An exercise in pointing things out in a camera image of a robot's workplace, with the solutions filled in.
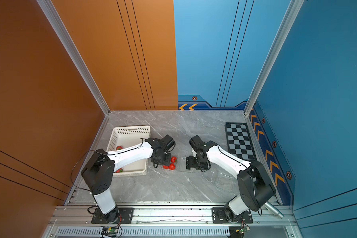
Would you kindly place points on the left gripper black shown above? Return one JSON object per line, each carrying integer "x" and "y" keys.
{"x": 167, "y": 163}

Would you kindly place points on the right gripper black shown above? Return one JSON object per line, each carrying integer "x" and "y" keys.
{"x": 190, "y": 163}

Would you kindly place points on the clear plastic clamshell container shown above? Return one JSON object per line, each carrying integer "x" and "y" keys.
{"x": 180, "y": 165}

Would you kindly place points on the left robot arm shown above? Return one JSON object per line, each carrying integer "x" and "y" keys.
{"x": 98, "y": 171}

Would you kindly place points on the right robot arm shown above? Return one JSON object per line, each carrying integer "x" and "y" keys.
{"x": 255, "y": 184}

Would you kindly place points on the black white chessboard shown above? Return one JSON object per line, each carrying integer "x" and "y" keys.
{"x": 239, "y": 141}

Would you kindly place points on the green circuit board right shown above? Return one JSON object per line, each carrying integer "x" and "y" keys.
{"x": 238, "y": 232}

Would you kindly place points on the green circuit board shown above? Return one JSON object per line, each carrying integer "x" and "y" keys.
{"x": 238, "y": 232}
{"x": 110, "y": 232}

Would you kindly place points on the silver microphone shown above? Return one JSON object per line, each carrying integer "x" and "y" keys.
{"x": 273, "y": 210}

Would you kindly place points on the green circuit board left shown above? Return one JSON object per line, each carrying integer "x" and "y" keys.
{"x": 110, "y": 232}

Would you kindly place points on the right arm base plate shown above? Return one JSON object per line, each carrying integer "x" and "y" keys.
{"x": 226, "y": 216}

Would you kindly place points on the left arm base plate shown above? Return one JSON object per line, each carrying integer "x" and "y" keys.
{"x": 118, "y": 215}

